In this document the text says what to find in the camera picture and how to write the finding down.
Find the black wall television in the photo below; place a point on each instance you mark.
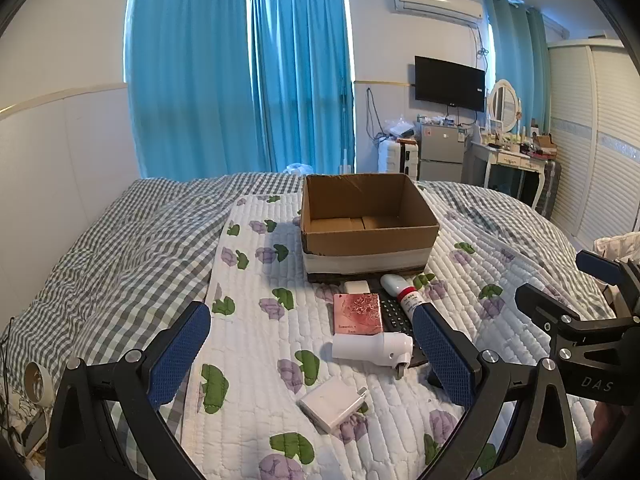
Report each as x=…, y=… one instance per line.
x=449, y=82

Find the white louvred wardrobe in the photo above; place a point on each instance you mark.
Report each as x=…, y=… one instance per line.
x=595, y=140

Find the white dressing table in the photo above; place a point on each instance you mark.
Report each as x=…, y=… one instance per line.
x=505, y=159

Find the teal curtain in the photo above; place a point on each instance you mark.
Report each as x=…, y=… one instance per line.
x=515, y=55

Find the grey checkered bed blanket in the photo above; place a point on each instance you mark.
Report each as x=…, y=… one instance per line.
x=125, y=250

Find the white charger adapter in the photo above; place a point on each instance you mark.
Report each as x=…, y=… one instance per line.
x=330, y=402

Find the grey mini fridge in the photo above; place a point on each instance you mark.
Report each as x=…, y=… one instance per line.
x=442, y=152

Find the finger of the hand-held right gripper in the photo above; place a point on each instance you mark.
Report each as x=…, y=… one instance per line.
x=597, y=262
x=537, y=302

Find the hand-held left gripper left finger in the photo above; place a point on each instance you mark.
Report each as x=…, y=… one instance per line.
x=181, y=355

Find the grey phone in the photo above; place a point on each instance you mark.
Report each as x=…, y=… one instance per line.
x=35, y=435

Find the pink patterned box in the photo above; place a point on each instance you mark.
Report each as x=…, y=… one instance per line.
x=358, y=314

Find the white padded jacket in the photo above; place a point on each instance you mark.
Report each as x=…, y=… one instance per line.
x=617, y=247

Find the narrow blue curtain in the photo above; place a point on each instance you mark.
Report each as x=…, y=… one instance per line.
x=300, y=75

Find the white bottle with red band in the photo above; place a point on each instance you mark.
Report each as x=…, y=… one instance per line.
x=397, y=287

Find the dark suitcase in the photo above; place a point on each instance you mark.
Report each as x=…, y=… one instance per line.
x=550, y=180

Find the white suitcase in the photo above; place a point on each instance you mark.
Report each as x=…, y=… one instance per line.
x=397, y=157

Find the oval white mirror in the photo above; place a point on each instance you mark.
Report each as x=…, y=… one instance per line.
x=502, y=102

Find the wide blue curtain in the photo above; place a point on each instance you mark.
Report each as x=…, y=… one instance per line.
x=185, y=70

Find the white plastic bag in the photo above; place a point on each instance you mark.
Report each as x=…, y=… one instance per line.
x=300, y=167

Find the white cylindrical plug device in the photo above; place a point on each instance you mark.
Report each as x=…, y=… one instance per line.
x=365, y=347

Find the black remote control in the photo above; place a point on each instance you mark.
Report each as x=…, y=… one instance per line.
x=397, y=322

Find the cardboard box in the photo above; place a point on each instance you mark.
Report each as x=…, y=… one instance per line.
x=370, y=242

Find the clear plastic bag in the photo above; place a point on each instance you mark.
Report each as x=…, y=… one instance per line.
x=400, y=127

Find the white air conditioner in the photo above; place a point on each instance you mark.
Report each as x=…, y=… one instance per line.
x=435, y=5

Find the floral quilted mat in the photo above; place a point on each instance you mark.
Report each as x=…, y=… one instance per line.
x=260, y=340

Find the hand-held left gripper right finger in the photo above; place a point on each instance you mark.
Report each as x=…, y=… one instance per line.
x=445, y=360

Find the small white box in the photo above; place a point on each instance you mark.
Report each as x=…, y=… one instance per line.
x=356, y=286

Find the row of cosmetic bottles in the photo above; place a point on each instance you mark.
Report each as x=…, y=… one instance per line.
x=505, y=140

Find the round white fan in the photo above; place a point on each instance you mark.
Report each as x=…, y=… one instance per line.
x=37, y=385

